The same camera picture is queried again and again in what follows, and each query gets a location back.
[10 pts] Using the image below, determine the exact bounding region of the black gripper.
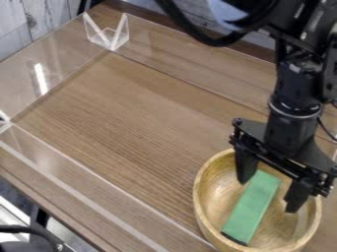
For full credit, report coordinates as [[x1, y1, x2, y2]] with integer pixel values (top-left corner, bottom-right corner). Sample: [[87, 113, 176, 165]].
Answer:
[[229, 96, 337, 214]]

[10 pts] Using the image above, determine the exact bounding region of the green stick block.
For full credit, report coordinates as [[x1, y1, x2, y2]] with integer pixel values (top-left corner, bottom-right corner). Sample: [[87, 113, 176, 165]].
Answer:
[[221, 170, 281, 246]]

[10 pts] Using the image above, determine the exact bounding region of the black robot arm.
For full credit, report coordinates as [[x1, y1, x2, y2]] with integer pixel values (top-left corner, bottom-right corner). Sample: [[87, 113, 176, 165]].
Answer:
[[224, 0, 337, 213]]

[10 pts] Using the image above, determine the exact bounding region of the wooden bowl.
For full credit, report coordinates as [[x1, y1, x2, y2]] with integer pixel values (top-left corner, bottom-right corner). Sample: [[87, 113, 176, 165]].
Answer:
[[193, 149, 323, 252]]

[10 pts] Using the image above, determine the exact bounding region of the black table leg frame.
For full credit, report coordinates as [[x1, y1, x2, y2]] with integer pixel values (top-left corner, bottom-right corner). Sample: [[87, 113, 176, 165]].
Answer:
[[30, 205, 75, 252]]

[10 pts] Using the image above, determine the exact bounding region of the clear acrylic corner bracket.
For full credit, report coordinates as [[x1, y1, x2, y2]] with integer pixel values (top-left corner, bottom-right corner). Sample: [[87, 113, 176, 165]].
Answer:
[[83, 13, 129, 51]]

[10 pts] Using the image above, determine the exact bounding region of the black cable lower left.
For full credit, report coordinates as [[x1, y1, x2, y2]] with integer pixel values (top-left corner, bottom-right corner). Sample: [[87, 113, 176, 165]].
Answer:
[[0, 223, 58, 245]]

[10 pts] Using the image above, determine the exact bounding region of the clear acrylic barrier wall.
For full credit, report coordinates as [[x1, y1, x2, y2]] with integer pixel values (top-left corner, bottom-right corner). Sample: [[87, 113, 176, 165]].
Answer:
[[0, 12, 337, 252]]

